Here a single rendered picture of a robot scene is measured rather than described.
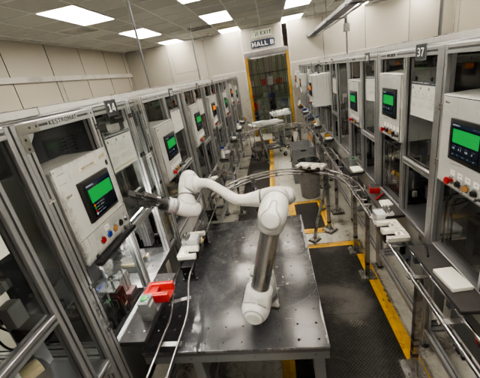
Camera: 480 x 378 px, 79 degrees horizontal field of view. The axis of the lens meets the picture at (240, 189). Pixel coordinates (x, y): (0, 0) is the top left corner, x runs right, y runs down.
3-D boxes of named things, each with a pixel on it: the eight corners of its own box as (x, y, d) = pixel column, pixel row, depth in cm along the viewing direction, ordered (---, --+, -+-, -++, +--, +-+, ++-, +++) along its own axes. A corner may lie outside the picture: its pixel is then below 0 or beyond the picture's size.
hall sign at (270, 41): (275, 45, 882) (274, 36, 873) (250, 49, 893) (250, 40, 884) (275, 45, 886) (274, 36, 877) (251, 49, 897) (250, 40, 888)
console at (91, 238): (95, 265, 132) (55, 171, 115) (40, 271, 136) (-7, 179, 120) (134, 221, 171) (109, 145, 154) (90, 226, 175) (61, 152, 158)
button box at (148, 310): (152, 320, 158) (146, 303, 154) (139, 321, 159) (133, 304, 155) (157, 309, 165) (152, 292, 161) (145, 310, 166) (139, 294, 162)
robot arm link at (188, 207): (172, 217, 172) (173, 196, 177) (195, 220, 180) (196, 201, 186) (179, 212, 164) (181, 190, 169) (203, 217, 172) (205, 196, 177)
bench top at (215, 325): (331, 352, 153) (330, 346, 152) (142, 358, 169) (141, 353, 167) (301, 217, 291) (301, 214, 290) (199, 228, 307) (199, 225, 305)
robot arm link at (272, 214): (271, 304, 178) (265, 334, 159) (245, 298, 181) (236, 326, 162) (294, 193, 145) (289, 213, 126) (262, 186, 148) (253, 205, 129)
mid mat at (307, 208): (335, 231, 375) (335, 230, 375) (292, 235, 383) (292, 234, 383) (322, 199, 467) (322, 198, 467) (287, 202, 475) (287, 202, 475)
